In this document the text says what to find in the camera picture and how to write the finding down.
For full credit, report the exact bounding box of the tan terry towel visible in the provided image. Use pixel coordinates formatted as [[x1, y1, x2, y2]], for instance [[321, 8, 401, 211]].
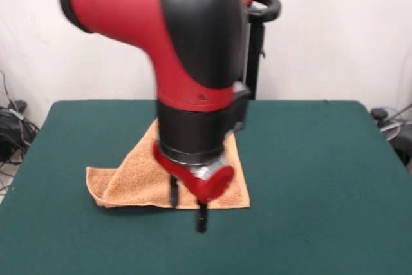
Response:
[[85, 119, 251, 210]]

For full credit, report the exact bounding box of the round black base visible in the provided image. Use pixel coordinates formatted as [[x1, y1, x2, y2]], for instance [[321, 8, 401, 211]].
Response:
[[388, 125, 412, 168]]

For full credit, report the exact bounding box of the dark green table cloth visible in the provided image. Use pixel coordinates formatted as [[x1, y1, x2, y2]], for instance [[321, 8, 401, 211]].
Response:
[[0, 99, 412, 275]]

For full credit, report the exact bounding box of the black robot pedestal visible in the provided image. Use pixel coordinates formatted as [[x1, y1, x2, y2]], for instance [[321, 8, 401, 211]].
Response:
[[241, 0, 283, 101]]

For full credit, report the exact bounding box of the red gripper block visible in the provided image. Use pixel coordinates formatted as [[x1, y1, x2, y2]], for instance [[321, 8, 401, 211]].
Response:
[[152, 142, 235, 234]]

